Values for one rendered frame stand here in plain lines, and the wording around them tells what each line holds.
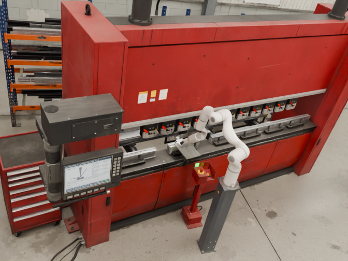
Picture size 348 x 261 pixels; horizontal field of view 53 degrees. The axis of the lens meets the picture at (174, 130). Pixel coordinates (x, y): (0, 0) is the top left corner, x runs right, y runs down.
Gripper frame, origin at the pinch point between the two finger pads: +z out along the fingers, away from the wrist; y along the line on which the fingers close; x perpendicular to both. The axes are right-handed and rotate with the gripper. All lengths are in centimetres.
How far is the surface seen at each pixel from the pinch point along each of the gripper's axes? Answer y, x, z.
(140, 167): 53, 14, 7
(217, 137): -49.2, 1.9, 6.9
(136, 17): 66, -95, -93
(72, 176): 136, 13, -69
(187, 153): 3.0, 12.2, -7.3
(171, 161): 17.3, 15.8, 6.1
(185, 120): 3.2, -19.7, -19.8
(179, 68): 22, -60, -66
